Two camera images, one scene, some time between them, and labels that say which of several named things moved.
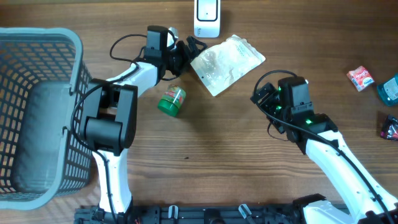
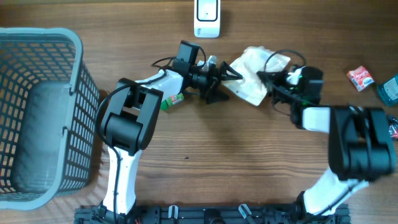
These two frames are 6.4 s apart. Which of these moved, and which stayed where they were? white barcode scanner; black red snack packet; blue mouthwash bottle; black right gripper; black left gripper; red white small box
Moved: black right gripper; black left gripper
Stayed: black red snack packet; white barcode scanner; red white small box; blue mouthwash bottle
